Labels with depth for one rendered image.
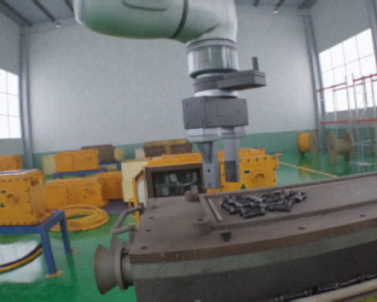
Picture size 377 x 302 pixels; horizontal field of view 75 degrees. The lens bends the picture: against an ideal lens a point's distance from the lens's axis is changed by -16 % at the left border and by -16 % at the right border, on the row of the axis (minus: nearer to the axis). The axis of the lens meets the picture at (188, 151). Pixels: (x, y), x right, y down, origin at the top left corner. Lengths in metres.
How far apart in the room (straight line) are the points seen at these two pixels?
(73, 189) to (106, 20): 6.39
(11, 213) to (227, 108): 3.40
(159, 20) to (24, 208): 3.30
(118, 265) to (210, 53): 0.47
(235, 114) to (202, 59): 0.11
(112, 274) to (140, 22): 0.52
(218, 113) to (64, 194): 6.38
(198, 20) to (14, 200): 3.34
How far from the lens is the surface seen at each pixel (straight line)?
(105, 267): 0.67
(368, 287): 0.62
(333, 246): 0.61
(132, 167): 6.38
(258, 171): 3.27
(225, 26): 0.50
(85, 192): 6.65
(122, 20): 0.43
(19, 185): 3.56
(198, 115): 0.45
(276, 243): 0.55
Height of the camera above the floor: 1.57
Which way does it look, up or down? 4 degrees down
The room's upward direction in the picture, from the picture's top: 5 degrees counter-clockwise
